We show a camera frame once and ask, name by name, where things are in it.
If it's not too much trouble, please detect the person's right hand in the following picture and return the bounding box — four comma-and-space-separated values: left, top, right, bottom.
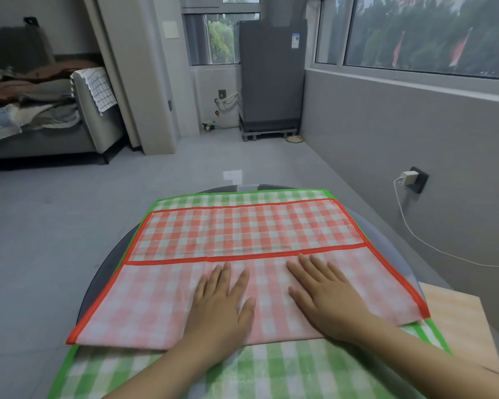
286, 253, 386, 344

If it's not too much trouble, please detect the white charger cable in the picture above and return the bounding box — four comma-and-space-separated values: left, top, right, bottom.
393, 176, 499, 269

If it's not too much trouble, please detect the person's left hand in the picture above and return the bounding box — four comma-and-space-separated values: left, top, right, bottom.
182, 261, 257, 359

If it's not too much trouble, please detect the black wall socket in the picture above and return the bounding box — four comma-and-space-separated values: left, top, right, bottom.
409, 166, 430, 194

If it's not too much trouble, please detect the light wooden side table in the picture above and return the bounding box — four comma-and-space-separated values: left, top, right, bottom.
416, 282, 499, 375

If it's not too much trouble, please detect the person's right forearm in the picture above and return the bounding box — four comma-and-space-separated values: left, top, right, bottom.
349, 315, 499, 399

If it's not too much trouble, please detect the red checked cloth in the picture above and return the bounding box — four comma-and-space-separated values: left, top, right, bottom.
66, 198, 431, 352

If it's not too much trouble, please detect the grey washing machine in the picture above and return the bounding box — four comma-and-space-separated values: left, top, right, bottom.
238, 19, 308, 122

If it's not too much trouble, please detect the grey sofa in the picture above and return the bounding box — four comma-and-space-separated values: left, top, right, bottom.
0, 26, 126, 172

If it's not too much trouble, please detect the person's left forearm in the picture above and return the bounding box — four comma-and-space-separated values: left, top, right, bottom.
102, 342, 234, 399

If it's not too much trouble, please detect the white grid-pattern towel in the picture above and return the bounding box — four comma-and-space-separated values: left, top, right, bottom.
72, 66, 118, 117

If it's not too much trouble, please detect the pile of clothes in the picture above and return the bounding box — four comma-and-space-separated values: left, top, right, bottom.
0, 59, 100, 144

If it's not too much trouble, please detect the large window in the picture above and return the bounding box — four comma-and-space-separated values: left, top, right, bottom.
314, 0, 499, 96

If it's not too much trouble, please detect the green checked cloth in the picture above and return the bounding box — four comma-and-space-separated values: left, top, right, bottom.
46, 188, 454, 399

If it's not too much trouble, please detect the small window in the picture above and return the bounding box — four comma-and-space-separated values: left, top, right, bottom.
180, 0, 261, 66

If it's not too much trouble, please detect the grey washing machine stand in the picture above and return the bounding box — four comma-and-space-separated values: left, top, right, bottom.
240, 117, 301, 142

